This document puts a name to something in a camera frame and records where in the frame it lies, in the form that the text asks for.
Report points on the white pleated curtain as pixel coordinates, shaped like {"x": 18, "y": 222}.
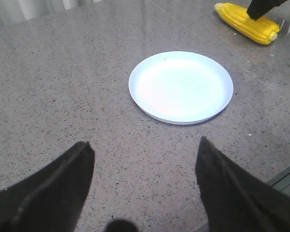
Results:
{"x": 15, "y": 11}

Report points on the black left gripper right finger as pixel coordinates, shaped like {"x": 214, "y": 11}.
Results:
{"x": 234, "y": 200}

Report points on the white round plate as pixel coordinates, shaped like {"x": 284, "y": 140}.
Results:
{"x": 180, "y": 88}

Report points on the yellow corn cob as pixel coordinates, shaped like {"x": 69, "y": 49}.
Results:
{"x": 262, "y": 31}

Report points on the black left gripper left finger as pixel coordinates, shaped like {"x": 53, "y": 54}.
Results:
{"x": 52, "y": 199}

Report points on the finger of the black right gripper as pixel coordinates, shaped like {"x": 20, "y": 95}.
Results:
{"x": 259, "y": 8}

